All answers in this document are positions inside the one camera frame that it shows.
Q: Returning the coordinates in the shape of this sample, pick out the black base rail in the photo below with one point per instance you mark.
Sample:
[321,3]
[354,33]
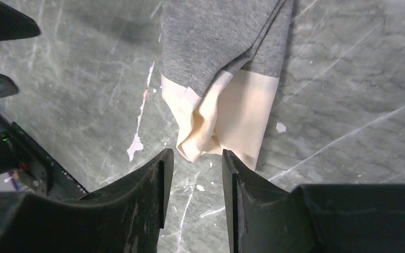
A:
[36,168]

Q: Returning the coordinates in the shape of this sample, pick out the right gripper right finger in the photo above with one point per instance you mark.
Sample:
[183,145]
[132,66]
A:
[261,217]

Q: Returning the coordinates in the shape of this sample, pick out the grey underwear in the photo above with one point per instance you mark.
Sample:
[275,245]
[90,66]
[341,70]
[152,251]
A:
[221,65]

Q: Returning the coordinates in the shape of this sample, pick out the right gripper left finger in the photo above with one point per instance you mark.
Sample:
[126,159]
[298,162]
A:
[124,216]

